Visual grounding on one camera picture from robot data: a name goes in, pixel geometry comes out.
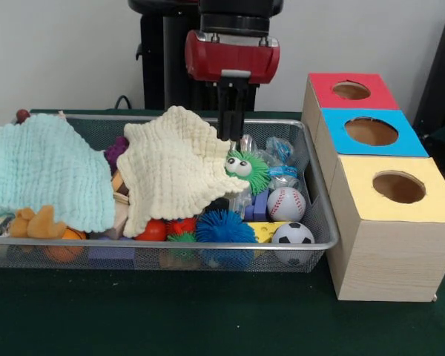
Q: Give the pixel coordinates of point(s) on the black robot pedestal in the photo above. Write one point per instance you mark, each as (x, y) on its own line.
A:
(163, 55)

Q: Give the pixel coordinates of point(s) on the green spiky toy with eyes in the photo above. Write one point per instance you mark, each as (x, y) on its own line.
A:
(257, 170)

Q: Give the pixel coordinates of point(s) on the small soccer ball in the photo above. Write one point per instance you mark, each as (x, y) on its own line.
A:
(293, 233)

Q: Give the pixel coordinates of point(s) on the orange plush toy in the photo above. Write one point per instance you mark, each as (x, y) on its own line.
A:
(41, 224)

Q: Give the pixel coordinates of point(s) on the shallow metal mesh bin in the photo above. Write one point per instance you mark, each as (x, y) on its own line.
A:
(152, 259)

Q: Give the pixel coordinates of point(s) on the purple rubber toy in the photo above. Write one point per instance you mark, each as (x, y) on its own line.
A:
(115, 154)

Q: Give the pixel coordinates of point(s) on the wooden box with three holes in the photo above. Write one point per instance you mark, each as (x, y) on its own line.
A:
(393, 259)

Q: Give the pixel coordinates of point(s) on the white baseball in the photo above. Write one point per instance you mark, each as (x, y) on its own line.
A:
(285, 204)

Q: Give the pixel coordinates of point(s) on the blue spiky ball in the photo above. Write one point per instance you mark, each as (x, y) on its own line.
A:
(222, 228)

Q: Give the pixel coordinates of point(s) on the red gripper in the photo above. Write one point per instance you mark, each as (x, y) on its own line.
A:
(233, 55)

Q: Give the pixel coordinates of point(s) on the yellow cheese wedge toy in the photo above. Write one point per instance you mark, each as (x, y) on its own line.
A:
(261, 231)

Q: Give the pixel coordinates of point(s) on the crumpled clear plastic bottle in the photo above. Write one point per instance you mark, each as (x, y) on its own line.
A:
(282, 148)

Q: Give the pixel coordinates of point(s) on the cream waffle cloth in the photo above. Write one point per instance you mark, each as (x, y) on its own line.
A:
(170, 167)

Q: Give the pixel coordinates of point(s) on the light blue waffle cloth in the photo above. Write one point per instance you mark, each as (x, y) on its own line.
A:
(41, 167)

